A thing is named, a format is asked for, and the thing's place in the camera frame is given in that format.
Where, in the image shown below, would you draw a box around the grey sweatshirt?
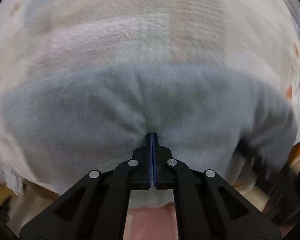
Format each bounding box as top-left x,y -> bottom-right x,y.
1,64 -> 298,194

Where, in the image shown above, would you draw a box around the patterned cloth at bedside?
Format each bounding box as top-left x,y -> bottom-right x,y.
0,157 -> 24,196

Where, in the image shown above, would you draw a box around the pink trousers of person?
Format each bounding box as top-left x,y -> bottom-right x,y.
123,203 -> 178,240

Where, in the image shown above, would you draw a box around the white fleece bed blanket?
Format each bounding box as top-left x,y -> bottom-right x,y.
0,0 -> 300,183

